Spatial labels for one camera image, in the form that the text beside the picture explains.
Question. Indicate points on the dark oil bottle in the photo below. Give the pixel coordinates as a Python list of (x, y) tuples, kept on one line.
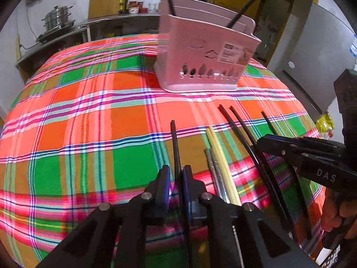
[(126, 3), (121, 4)]

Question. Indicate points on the yellow plastic bag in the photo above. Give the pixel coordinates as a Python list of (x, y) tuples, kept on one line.
[(325, 122)]

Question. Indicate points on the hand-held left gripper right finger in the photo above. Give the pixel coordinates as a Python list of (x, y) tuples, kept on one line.
[(186, 191)]

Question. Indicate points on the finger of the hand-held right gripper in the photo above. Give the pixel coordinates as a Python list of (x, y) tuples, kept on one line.
[(279, 145), (326, 171)]

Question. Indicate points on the beige wooden chopstick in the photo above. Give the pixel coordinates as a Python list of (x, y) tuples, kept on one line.
[(219, 159), (223, 159)]

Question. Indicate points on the plaid tablecloth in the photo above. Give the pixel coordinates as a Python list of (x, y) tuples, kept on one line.
[(83, 117)]

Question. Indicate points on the person's right hand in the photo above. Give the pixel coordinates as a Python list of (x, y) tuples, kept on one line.
[(332, 212)]

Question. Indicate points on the steel steamer pot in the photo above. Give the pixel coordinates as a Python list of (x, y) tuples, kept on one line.
[(58, 18)]

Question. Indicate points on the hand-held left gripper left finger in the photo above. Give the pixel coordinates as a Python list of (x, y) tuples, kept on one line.
[(166, 185)]

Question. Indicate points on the red food jars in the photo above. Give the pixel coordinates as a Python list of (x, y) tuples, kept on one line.
[(138, 7)]

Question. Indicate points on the grey refrigerator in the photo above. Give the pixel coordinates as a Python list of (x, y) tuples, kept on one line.
[(312, 47)]

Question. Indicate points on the metal chopstick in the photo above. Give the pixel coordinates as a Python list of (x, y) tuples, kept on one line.
[(220, 178), (210, 164)]

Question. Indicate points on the pink plastic utensil holder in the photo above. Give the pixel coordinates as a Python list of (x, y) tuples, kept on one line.
[(178, 47)]

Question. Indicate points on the gas stove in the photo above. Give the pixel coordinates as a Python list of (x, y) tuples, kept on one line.
[(55, 35)]

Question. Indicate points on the steel kitchen counter shelf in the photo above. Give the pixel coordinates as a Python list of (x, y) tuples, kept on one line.
[(55, 43)]

